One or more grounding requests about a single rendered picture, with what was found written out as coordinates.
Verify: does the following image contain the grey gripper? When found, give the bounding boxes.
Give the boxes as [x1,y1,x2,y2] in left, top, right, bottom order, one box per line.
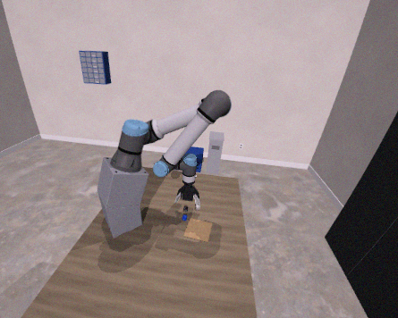
[174,180,200,206]

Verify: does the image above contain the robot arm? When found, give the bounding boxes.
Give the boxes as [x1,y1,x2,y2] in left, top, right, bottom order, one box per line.
[111,90,231,183]

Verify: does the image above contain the tan flat mat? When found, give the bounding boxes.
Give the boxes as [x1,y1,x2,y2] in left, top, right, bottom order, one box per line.
[183,218,212,242]

